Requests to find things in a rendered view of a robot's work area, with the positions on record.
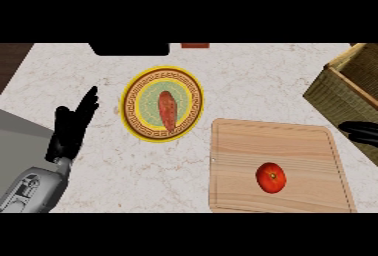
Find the pale wooden cutting board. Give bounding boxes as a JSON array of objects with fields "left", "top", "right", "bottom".
[{"left": 209, "top": 117, "right": 360, "bottom": 214}]

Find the olive wicker basket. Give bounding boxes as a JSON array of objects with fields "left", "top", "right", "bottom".
[{"left": 302, "top": 42, "right": 378, "bottom": 167}]

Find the reddish brown sweet potato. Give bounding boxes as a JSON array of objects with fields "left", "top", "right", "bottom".
[{"left": 157, "top": 90, "right": 179, "bottom": 134}]

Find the yellow patterned plate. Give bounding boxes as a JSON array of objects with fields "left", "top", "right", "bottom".
[{"left": 120, "top": 65, "right": 206, "bottom": 144}]

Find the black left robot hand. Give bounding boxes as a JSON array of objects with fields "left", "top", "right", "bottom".
[{"left": 45, "top": 85, "right": 103, "bottom": 164}]

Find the reddish brown block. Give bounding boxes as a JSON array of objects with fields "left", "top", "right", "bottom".
[{"left": 181, "top": 42, "right": 212, "bottom": 49}]

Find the black appliance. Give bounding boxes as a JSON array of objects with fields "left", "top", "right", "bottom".
[{"left": 88, "top": 42, "right": 172, "bottom": 57}]

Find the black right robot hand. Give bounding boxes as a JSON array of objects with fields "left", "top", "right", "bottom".
[{"left": 337, "top": 120, "right": 378, "bottom": 148}]

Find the red tomato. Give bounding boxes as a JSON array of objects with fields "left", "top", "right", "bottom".
[{"left": 255, "top": 162, "right": 289, "bottom": 195}]

